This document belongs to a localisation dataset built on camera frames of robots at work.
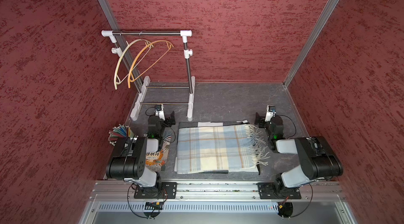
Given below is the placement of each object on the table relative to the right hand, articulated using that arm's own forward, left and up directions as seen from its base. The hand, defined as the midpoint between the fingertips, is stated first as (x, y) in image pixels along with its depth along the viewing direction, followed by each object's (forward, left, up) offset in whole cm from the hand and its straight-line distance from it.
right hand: (263, 114), depth 94 cm
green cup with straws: (-13, +80, +9) cm, 81 cm away
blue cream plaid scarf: (-19, +32, -4) cm, 37 cm away
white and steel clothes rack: (+6, +81, -2) cm, 81 cm away
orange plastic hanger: (+5, +73, +29) cm, 79 cm away
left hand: (+1, +60, +2) cm, 60 cm away
